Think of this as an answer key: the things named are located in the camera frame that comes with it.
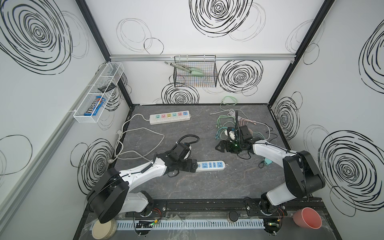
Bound small blue white power strip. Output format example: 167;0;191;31
196;161;226;172

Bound large multicolour power strip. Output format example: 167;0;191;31
150;111;192;125

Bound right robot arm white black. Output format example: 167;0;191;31
215;126;326;216

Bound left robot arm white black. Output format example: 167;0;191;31
87;142;198;224

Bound teal charger plug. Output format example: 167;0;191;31
262;158;272;166

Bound black round knob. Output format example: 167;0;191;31
227;211;239;223

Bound green kitchen tongs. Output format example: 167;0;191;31
164;62;205;76

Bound round beige lid container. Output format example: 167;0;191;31
92;219;118;240

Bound blue candy packet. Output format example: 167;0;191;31
84;96;105;116

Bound black remote control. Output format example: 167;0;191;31
98;83;116;93

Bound pink plastic cup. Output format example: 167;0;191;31
293;207;322;230

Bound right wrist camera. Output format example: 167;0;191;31
226;128;237;142

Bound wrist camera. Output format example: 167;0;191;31
172;143;191;162
226;128;237;142

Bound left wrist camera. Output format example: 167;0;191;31
172;143;191;162

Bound white power cord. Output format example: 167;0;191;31
107;113;166;164

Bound black front rail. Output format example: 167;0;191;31
123;197;326;218

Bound white slotted cable duct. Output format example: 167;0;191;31
117;219;265;231

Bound black wire basket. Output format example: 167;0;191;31
171;55;219;88

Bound white wire shelf basket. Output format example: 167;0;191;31
74;62;124;124

